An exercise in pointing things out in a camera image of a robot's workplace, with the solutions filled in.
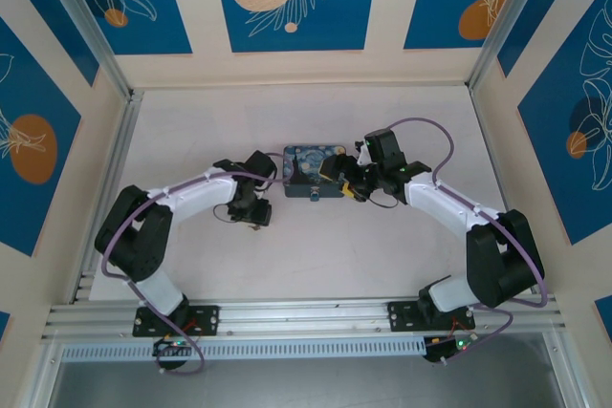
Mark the starry night painted tin box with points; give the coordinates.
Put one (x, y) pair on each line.
(303, 164)

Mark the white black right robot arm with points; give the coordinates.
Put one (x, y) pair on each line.
(497, 260)

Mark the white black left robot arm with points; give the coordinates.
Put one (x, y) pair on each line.
(138, 245)

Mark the blue poster large beige circle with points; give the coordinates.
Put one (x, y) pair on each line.
(306, 21)

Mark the blue poster white lily outline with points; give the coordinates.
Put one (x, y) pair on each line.
(550, 150)

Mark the blue poster white flower outline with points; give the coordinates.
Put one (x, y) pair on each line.
(158, 30)

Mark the grey metal sheet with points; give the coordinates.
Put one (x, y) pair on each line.
(306, 384)

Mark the blue poster orange oval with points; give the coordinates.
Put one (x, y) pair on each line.
(28, 92)

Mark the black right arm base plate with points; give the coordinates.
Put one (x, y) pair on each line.
(401, 315)

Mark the aluminium cross rail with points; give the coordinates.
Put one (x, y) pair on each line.
(296, 315)

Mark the aluminium side rail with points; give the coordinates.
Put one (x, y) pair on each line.
(112, 178)

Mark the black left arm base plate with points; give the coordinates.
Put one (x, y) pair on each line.
(205, 319)

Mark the aluminium right frame post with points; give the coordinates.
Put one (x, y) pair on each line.
(507, 21)

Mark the aluminium frame post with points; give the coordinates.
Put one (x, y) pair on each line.
(91, 30)
(507, 21)

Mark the aluminium left frame post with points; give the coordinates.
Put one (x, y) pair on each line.
(91, 30)

